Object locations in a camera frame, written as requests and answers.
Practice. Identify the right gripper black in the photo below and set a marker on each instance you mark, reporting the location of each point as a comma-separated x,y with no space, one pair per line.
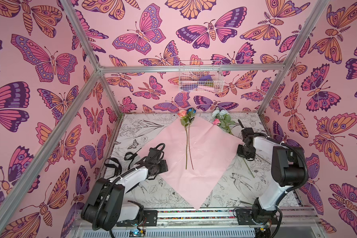
246,132

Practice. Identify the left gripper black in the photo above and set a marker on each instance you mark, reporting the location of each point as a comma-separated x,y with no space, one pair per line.
164,166

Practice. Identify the small pink fake rose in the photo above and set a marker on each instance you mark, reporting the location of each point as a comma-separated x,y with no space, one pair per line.
224,123

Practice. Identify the purple pink wrapping paper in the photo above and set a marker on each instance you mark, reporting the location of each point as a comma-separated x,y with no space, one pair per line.
196,160

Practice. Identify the orange pink fake rose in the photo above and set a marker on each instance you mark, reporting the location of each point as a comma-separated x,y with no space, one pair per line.
184,119

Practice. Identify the white fake flower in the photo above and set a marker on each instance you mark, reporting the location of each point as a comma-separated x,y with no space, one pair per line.
220,114

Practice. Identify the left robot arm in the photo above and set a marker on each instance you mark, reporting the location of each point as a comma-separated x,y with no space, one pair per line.
106,206

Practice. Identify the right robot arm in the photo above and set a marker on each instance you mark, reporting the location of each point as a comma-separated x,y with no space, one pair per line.
288,172

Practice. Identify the black printed ribbon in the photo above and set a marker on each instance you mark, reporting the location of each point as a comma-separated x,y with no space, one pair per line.
113,166

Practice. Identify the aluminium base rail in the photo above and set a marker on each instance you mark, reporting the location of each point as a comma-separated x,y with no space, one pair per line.
296,222

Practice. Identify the aluminium frame structure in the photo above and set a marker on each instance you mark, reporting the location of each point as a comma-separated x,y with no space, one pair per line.
12,202

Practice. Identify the white wire basket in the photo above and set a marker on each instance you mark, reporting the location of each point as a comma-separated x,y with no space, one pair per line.
197,77

